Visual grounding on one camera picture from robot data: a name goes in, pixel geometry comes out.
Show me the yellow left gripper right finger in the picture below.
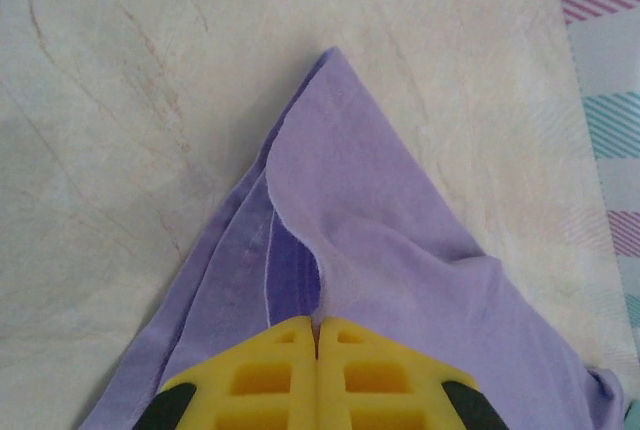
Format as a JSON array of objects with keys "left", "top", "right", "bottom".
[{"left": 315, "top": 316, "right": 512, "bottom": 430}]

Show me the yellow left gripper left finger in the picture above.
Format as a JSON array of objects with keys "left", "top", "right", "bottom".
[{"left": 141, "top": 315, "right": 318, "bottom": 430}]

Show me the purple t-shirt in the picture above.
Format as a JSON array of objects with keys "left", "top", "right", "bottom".
[{"left": 74, "top": 46, "right": 630, "bottom": 430}]

